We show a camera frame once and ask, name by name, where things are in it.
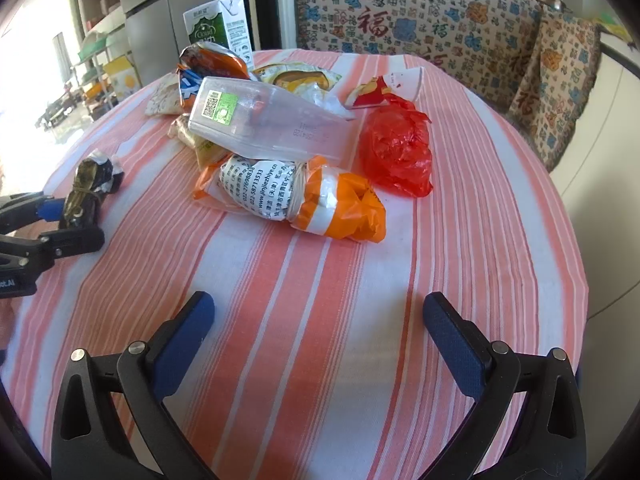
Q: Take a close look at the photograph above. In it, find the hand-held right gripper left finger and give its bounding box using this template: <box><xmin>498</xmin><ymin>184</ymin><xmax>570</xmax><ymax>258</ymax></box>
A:
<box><xmin>50</xmin><ymin>290</ymin><xmax>217</xmax><ymax>480</ymax></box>

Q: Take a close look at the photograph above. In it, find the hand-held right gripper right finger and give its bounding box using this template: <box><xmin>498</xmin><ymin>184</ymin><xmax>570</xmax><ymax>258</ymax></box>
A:
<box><xmin>422</xmin><ymin>291</ymin><xmax>588</xmax><ymax>480</ymax></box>

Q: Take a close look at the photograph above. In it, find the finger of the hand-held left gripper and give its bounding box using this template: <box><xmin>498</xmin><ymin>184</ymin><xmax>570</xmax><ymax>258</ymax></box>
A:
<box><xmin>0</xmin><ymin>226</ymin><xmax>106</xmax><ymax>273</ymax></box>
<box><xmin>0</xmin><ymin>192</ymin><xmax>67</xmax><ymax>235</ymax></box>

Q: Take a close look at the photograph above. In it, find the black and gold wrapper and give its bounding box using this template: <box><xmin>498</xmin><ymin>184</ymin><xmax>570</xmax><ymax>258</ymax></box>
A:
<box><xmin>59</xmin><ymin>150</ymin><xmax>125</xmax><ymax>233</ymax></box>

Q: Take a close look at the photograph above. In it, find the beige wrapper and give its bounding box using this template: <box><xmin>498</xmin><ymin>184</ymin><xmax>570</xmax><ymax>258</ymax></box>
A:
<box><xmin>167</xmin><ymin>115</ymin><xmax>226</xmax><ymax>171</ymax></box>

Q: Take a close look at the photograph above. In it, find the orange and white bag bundle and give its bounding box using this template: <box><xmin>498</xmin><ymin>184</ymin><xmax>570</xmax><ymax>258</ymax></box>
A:
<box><xmin>193</xmin><ymin>154</ymin><xmax>388</xmax><ymax>245</ymax></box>

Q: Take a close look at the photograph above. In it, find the red plastic bag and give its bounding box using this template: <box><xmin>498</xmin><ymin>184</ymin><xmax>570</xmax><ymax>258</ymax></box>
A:
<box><xmin>359</xmin><ymin>95</ymin><xmax>434</xmax><ymax>198</ymax></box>

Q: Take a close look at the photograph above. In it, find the orange snack bag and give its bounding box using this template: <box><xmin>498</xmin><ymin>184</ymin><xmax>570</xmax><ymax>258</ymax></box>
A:
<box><xmin>177</xmin><ymin>44</ymin><xmax>261</xmax><ymax>111</ymax></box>

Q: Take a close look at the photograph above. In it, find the clear plastic bottle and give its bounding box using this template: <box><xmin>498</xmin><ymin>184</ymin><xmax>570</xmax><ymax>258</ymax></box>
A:
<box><xmin>189</xmin><ymin>76</ymin><xmax>357</xmax><ymax>167</ymax></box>

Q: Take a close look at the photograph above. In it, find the red and white paper cup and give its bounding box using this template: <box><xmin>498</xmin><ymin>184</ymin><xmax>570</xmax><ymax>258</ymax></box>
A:
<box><xmin>345</xmin><ymin>66</ymin><xmax>426</xmax><ymax>110</ymax></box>

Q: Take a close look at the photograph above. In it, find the metal storage rack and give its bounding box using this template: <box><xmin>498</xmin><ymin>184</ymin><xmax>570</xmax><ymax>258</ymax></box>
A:
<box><xmin>35</xmin><ymin>30</ymin><xmax>131</xmax><ymax>128</ymax></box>

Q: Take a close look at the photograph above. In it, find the pink striped tablecloth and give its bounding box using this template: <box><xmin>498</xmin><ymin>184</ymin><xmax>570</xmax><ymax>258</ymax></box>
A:
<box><xmin>0</xmin><ymin>49</ymin><xmax>588</xmax><ymax>480</ymax></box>

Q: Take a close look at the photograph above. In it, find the yellow and green cardboard box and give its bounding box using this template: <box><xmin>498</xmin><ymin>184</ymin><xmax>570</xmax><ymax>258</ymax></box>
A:
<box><xmin>104</xmin><ymin>55</ymin><xmax>139</xmax><ymax>102</ymax></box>

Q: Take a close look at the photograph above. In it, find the floral paper box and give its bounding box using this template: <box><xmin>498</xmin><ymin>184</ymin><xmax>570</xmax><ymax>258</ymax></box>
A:
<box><xmin>145</xmin><ymin>77</ymin><xmax>183</xmax><ymax>117</ymax></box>

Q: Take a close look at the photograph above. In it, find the grey refrigerator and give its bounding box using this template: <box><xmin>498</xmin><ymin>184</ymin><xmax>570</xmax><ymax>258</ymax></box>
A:
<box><xmin>115</xmin><ymin>0</ymin><xmax>256</xmax><ymax>91</ymax></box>

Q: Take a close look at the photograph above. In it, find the white cabinet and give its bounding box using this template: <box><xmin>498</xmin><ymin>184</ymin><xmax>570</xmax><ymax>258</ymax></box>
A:
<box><xmin>549</xmin><ymin>30</ymin><xmax>640</xmax><ymax>322</ymax></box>

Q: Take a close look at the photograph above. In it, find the green and white milk carton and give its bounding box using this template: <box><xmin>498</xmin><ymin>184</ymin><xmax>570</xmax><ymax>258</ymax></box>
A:
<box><xmin>182</xmin><ymin>0</ymin><xmax>253</xmax><ymax>61</ymax></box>

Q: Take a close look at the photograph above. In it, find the yellow crumpled snack packet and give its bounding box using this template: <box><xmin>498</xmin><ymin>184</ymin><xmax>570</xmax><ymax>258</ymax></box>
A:
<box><xmin>250</xmin><ymin>62</ymin><xmax>356</xmax><ymax>121</ymax></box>

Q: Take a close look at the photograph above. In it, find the yellow cloth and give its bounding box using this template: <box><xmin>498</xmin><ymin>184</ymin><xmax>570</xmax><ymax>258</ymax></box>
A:
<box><xmin>594</xmin><ymin>14</ymin><xmax>637</xmax><ymax>45</ymax></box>

